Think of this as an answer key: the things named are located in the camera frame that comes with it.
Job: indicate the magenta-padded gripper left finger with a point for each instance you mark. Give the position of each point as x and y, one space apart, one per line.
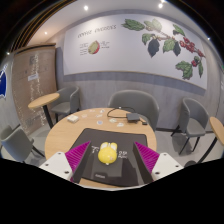
78 156

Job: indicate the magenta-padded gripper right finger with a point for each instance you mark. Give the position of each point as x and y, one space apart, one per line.
148 158

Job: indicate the black mouse pad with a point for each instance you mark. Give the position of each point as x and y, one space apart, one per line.
110 136

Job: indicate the small paper sticker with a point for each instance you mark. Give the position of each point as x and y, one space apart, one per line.
112 120
83 115
101 110
99 122
99 115
91 110
120 124

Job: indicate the black power adapter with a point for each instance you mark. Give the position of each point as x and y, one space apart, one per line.
132 116

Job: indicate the grey upholstered chair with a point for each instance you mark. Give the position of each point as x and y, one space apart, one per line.
16 143
193 116
135 101
66 98

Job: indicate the small round wooden side table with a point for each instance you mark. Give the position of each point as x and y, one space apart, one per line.
43 99

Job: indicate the round wooden table black leg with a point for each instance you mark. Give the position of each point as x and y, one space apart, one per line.
217 128

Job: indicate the ceiling spot lights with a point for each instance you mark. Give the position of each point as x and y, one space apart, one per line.
86 7

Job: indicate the brown wall board with writing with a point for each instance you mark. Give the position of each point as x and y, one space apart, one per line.
33 86

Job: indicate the white coffee plant wall mural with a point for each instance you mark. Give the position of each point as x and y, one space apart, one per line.
133 56

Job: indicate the blue wall sign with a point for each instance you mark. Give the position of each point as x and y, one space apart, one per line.
2 81

